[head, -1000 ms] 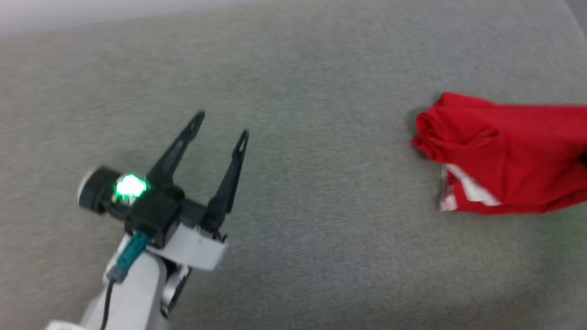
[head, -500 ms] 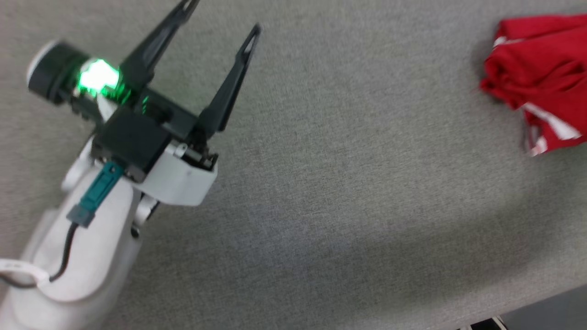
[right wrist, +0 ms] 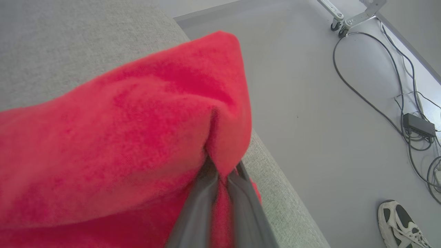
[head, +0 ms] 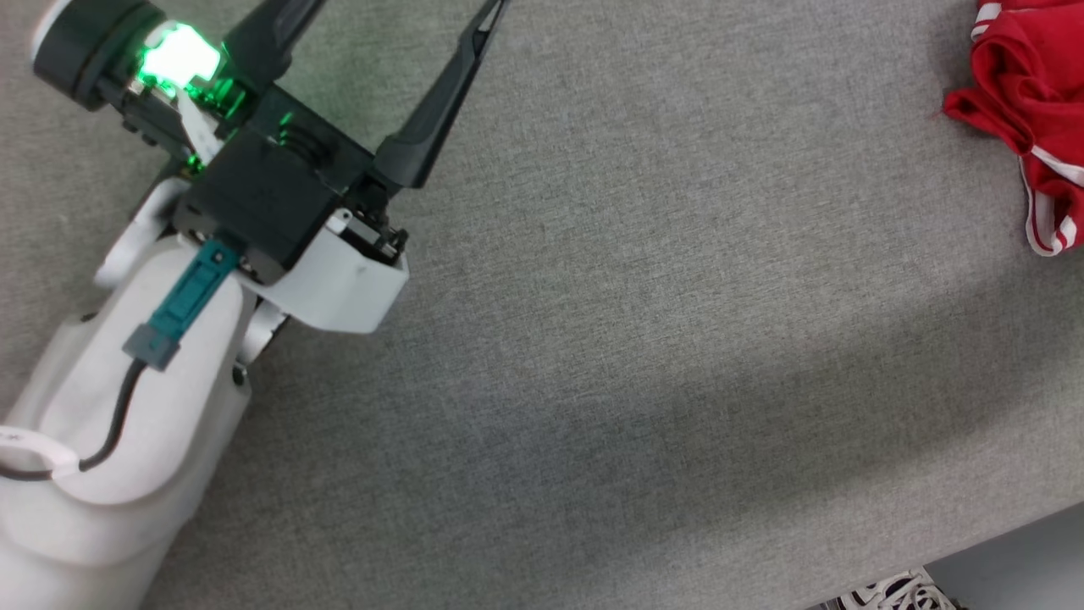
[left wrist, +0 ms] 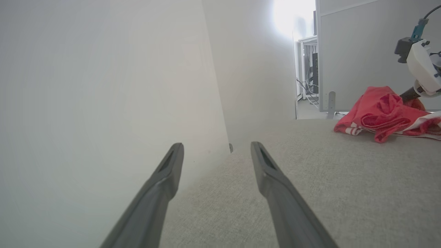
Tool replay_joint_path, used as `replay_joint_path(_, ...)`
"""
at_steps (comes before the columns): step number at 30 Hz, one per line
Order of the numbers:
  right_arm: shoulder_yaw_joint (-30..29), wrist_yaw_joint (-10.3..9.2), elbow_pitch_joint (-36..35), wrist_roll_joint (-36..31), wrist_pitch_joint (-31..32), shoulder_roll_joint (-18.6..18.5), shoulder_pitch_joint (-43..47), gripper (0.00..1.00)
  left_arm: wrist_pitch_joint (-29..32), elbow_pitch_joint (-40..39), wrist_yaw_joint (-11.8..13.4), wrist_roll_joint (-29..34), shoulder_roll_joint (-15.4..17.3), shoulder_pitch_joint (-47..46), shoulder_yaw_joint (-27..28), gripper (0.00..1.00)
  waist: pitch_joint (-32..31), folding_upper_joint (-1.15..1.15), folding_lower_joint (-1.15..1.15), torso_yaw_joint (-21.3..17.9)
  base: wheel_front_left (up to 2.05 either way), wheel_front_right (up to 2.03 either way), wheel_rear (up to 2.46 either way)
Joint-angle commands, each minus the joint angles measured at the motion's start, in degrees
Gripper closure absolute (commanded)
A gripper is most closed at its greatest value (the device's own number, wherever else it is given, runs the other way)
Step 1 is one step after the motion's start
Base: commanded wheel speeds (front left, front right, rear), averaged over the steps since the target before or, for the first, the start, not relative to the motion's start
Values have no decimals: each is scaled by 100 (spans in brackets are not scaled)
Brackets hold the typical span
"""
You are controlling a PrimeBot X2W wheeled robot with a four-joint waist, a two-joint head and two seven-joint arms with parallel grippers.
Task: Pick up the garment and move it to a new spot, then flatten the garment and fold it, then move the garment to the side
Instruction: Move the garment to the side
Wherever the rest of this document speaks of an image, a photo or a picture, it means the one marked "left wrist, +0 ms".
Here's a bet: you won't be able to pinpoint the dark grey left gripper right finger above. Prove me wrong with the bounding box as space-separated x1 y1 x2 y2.
251 141 338 248

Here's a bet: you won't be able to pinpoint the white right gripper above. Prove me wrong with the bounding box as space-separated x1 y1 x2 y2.
400 39 441 103

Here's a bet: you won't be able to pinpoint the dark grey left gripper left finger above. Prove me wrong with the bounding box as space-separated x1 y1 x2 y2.
100 143 184 248

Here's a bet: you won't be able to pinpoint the red shirt with white sleeves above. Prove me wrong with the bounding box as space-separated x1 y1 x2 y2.
334 86 441 144

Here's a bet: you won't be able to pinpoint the grey partition foot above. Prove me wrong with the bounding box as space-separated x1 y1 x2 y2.
327 91 337 120

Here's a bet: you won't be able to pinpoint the black device under desk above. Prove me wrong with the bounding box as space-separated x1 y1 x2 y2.
311 52 319 94

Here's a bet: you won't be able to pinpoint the white desk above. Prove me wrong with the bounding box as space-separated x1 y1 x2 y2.
297 34 318 101

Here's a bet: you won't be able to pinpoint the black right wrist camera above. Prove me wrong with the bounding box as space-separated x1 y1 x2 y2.
394 37 430 64

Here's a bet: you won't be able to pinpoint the teal right camera connector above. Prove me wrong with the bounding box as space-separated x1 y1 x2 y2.
410 18 430 42

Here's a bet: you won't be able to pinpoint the black right camera cable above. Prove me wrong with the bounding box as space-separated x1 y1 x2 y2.
423 4 441 20

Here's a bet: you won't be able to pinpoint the loose cables on floor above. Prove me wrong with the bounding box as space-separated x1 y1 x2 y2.
296 77 319 108

